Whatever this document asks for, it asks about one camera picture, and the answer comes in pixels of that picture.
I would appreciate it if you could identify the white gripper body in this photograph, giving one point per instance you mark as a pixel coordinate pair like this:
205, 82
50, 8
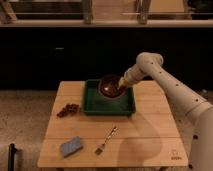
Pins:
131, 77

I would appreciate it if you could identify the dark brown bowl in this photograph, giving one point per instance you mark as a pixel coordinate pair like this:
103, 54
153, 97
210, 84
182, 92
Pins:
109, 86

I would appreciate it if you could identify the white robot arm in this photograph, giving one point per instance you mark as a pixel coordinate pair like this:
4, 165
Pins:
198, 109

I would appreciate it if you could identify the green plastic tray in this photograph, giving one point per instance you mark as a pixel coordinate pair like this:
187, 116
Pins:
94, 104

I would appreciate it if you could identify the wooden folding table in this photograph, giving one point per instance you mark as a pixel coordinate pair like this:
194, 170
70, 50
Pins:
148, 138

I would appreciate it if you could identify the metal fork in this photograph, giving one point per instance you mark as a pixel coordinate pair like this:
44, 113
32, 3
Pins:
100, 148

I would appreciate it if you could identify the blue grey sponge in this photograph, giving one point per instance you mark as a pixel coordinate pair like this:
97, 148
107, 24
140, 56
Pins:
71, 146

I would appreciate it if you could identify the black chair back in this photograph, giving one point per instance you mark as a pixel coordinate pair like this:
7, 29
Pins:
11, 153

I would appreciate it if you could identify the wooden shelf rail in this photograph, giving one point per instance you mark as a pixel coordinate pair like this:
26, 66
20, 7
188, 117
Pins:
106, 13

